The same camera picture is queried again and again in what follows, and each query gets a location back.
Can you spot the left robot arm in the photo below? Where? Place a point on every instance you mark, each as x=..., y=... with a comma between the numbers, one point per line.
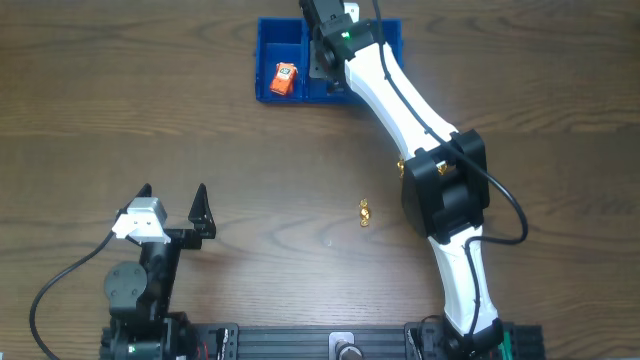
x=125, y=287

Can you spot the blue tray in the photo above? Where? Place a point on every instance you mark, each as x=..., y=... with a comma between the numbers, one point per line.
x=267, y=35

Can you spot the mounting rail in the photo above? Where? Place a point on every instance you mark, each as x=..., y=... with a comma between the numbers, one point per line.
x=290, y=342

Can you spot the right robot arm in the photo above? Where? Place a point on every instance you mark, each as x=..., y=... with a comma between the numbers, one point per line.
x=400, y=110

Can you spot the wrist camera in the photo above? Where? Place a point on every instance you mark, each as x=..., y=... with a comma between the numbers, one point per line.
x=351, y=11
x=142, y=220

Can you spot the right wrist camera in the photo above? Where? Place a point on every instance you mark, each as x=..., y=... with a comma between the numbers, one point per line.
x=351, y=11

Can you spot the orange candy box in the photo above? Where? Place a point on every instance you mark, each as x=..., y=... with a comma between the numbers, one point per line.
x=284, y=79

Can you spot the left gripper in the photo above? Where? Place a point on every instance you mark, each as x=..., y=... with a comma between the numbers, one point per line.
x=187, y=239

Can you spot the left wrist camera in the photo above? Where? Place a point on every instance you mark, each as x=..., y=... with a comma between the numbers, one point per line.
x=142, y=220

